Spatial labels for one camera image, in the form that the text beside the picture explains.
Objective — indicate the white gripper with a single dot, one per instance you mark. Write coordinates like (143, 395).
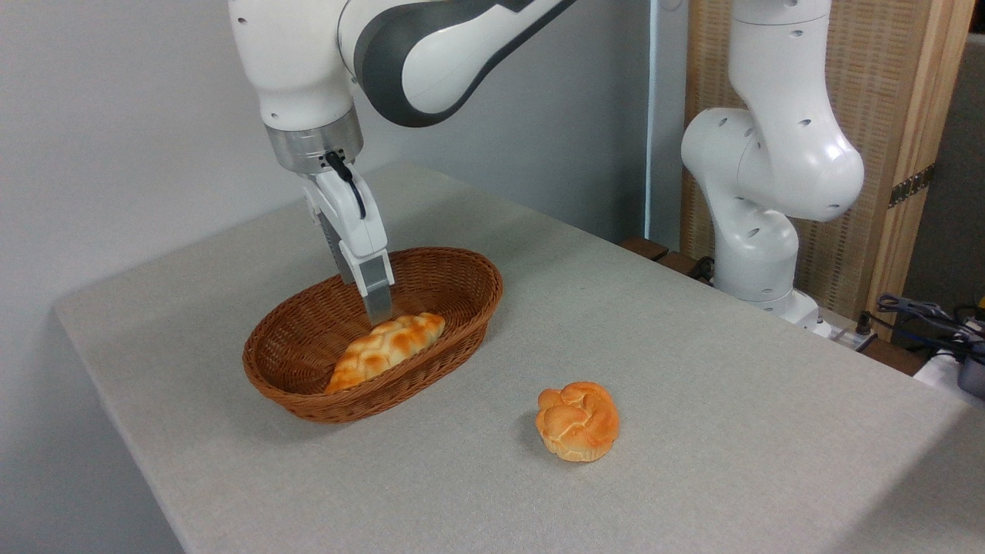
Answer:
(350, 223)

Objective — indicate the long braided bread loaf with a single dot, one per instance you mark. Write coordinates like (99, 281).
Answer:
(385, 346)

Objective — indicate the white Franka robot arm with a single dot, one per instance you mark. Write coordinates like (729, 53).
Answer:
(292, 69)

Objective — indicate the brown oval wicker basket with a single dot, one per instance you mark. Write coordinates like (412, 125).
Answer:
(292, 338)

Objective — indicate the round knotted bread roll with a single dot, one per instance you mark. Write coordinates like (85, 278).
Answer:
(577, 423)

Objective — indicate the dark wooden floor block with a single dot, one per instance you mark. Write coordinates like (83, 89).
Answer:
(654, 250)

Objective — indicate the dark metal screen hinge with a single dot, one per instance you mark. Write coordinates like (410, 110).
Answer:
(912, 187)

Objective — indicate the white cloth-like object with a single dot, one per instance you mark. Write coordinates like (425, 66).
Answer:
(935, 369)

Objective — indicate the grey box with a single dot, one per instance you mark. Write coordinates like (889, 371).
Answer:
(973, 377)

